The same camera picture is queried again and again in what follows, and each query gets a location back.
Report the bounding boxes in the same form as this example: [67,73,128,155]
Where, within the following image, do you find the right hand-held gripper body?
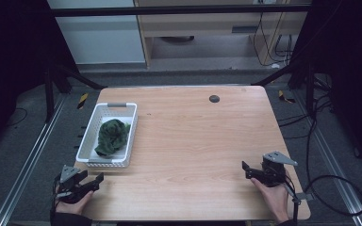
[254,151,299,188]

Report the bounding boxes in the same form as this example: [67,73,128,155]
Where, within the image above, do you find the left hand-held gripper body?
[55,165,91,204]

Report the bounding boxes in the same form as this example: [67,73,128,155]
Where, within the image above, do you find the person's left hand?
[55,185,94,217]

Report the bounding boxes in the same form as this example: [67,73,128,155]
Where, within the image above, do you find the white plastic basket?
[75,102,139,169]

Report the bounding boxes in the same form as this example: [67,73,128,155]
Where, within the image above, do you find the dark green cloth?
[93,119,132,157]

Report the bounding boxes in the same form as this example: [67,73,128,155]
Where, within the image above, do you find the black yellow striped floor marker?
[278,89,296,105]
[76,92,90,110]

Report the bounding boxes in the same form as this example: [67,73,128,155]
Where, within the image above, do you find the black metal stand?
[42,59,107,124]
[252,59,319,118]

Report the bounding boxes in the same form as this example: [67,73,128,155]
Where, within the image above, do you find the white cabinet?
[46,0,147,66]

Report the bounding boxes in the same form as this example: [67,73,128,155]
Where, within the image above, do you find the black crossbar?
[48,4,312,18]

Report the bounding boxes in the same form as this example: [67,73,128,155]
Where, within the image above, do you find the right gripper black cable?
[283,174,300,225]

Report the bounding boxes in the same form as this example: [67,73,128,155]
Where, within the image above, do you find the grey cable bracket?
[295,192,315,202]

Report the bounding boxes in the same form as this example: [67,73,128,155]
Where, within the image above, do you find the metal floor rail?
[0,93,68,226]
[291,90,362,226]

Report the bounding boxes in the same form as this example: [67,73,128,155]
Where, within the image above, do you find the black floor cable loop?
[304,93,362,218]

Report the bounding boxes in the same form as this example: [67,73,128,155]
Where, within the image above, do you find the black hanging cables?
[252,0,295,68]

